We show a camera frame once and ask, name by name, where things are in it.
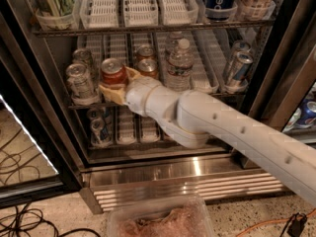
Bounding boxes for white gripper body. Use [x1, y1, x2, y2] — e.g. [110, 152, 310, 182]
[125, 77, 161, 114]

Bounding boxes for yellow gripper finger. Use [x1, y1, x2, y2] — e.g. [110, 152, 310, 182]
[125, 67, 141, 83]
[99, 85, 125, 105]

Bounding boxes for red coke can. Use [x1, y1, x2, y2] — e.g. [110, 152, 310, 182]
[101, 58, 128, 85]

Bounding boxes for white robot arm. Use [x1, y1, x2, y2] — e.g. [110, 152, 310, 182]
[99, 68, 316, 205]

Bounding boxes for orange can front middle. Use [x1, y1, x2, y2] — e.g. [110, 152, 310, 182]
[137, 59, 159, 79]

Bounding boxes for orange can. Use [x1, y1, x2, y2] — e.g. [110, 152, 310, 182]
[137, 59, 159, 79]
[136, 45, 156, 61]

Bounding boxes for orange can rear middle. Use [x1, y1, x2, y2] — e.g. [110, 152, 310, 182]
[136, 45, 156, 61]

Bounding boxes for blue can bottom rear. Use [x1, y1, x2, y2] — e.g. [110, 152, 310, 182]
[86, 108, 112, 123]

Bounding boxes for blue can bottom front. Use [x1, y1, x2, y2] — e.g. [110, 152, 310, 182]
[90, 118, 110, 144]

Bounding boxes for silver can front left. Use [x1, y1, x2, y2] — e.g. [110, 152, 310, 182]
[66, 63, 95, 99]

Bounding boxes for silver can rear left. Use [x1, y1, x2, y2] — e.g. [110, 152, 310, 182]
[72, 48, 94, 72]

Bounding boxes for slim silver blue can front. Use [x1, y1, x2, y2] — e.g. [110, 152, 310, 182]
[226, 51, 253, 87]

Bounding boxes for slim silver blue can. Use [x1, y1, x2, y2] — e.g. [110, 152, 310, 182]
[227, 40, 251, 63]
[226, 51, 253, 87]

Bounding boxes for slim silver blue can rear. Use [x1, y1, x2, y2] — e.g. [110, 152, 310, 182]
[227, 40, 251, 63]

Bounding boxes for open glass fridge door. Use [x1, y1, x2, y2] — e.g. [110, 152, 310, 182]
[0, 59, 72, 209]

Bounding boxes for steel fridge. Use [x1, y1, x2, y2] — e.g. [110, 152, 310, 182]
[0, 0, 315, 213]

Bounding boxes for pepsi can right compartment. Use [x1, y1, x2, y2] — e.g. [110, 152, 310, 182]
[295, 99, 316, 128]

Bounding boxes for clear water bottle front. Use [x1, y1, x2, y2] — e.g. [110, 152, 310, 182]
[167, 39, 194, 92]

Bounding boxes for clear water bottle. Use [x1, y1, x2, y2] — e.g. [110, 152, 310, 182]
[167, 39, 194, 92]
[165, 31, 184, 58]

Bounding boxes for clear water bottle rear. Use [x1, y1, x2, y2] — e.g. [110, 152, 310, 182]
[165, 31, 184, 58]

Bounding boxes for clear plastic bin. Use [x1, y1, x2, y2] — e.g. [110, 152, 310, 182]
[107, 195, 215, 237]

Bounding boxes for black plug adapter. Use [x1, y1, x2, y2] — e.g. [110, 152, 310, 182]
[279, 213, 307, 237]

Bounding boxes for black cables on floor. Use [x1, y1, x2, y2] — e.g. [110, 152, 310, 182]
[0, 202, 102, 237]

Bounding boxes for orange extension cable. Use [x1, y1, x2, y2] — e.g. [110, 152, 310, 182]
[235, 207, 316, 237]

